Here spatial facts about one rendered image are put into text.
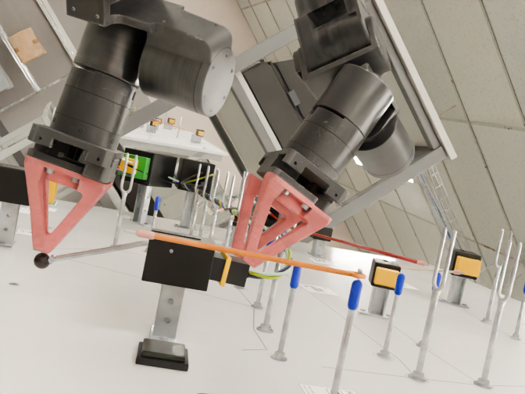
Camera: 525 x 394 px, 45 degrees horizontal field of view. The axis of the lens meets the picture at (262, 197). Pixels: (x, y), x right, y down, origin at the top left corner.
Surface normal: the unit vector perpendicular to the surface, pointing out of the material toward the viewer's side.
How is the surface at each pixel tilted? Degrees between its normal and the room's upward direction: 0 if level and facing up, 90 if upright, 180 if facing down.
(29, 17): 90
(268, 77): 90
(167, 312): 94
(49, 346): 49
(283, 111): 90
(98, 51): 107
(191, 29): 62
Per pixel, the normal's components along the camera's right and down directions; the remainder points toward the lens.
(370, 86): 0.11, -0.07
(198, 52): -0.41, 0.50
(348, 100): -0.16, -0.25
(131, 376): 0.20, -0.98
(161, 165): 0.91, 0.21
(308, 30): -0.46, -0.29
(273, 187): 0.00, 0.31
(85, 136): 0.25, 0.11
